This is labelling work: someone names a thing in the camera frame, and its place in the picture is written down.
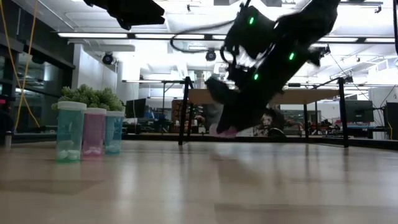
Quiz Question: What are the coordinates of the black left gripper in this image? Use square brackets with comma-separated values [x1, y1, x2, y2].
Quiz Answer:
[83, 0, 165, 31]

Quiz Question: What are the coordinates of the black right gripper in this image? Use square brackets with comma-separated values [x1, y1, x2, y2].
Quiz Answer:
[205, 4, 312, 134]

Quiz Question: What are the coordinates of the pink medicine bottle white cap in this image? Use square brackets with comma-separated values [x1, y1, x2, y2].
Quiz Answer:
[208, 123, 239, 139]
[82, 107, 107, 158]

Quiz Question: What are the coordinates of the blue medicine bottle white cap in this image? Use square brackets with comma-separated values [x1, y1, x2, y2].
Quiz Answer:
[104, 111, 126, 156]

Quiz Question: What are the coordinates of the green medicine bottle white cap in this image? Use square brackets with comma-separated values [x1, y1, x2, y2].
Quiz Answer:
[55, 101, 88, 163]

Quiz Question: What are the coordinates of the white cloth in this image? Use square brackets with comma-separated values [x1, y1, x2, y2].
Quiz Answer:
[203, 104, 224, 135]

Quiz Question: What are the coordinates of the brown floral cloth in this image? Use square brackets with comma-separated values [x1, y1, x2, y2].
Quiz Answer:
[256, 110, 282, 137]
[171, 99, 186, 125]

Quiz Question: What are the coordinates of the overhead bar with light strips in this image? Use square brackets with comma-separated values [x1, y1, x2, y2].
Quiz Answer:
[55, 30, 398, 44]

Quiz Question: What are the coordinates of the black monitor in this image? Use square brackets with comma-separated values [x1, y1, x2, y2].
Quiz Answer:
[385, 101, 398, 141]
[125, 98, 147, 119]

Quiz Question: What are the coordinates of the green artificial plant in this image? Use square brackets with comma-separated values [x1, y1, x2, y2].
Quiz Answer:
[51, 83, 126, 113]

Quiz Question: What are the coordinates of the grey monitor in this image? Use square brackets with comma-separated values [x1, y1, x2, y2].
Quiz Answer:
[345, 99, 375, 123]

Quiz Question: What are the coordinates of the small grey cylinder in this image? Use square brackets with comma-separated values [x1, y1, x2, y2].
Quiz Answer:
[2, 130, 13, 149]

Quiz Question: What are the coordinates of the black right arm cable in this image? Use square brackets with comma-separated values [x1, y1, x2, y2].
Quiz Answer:
[169, 20, 237, 54]

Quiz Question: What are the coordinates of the wooden shelf black metal frame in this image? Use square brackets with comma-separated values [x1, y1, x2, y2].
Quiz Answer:
[178, 75, 351, 149]

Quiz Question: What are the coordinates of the black aluminium rig frame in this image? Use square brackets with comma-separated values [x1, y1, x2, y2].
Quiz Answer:
[12, 132, 398, 152]

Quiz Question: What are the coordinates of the black ceiling camera cluster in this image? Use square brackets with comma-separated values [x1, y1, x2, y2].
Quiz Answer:
[310, 45, 332, 65]

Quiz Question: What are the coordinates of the yellow cable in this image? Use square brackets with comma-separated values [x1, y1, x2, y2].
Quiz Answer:
[0, 0, 42, 129]

